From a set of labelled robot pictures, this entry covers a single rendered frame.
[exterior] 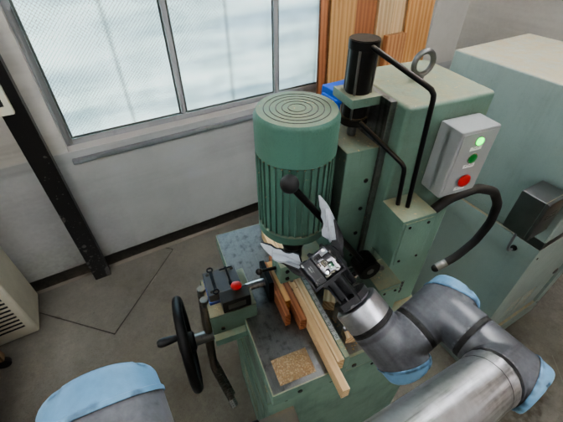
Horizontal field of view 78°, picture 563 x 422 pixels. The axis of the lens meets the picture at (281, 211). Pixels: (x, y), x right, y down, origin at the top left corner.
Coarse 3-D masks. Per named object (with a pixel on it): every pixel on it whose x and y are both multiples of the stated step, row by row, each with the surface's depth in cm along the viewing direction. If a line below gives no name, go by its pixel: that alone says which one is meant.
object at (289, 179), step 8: (288, 176) 60; (280, 184) 61; (288, 184) 59; (296, 184) 60; (288, 192) 60; (296, 192) 62; (304, 200) 64; (312, 208) 66; (320, 216) 69; (344, 240) 77; (352, 248) 80; (360, 256) 84; (368, 256) 86; (352, 264) 88; (360, 264) 85; (368, 264) 84; (376, 264) 85; (360, 272) 85; (368, 272) 86; (376, 272) 87
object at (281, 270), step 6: (306, 246) 99; (312, 246) 99; (318, 246) 99; (306, 252) 98; (312, 252) 98; (306, 258) 96; (276, 264) 96; (282, 264) 94; (276, 270) 98; (282, 270) 94; (288, 270) 95; (282, 276) 96; (288, 276) 97; (294, 276) 98; (300, 276) 99; (282, 282) 98
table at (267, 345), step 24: (216, 240) 126; (240, 240) 124; (240, 264) 116; (264, 312) 102; (216, 336) 100; (240, 336) 102; (264, 336) 97; (288, 336) 97; (264, 360) 91; (312, 360) 91; (288, 384) 87; (312, 384) 89
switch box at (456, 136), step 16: (448, 128) 68; (464, 128) 67; (480, 128) 67; (496, 128) 68; (448, 144) 69; (464, 144) 67; (432, 160) 75; (448, 160) 70; (464, 160) 71; (480, 160) 73; (432, 176) 76; (448, 176) 72; (432, 192) 77; (448, 192) 76
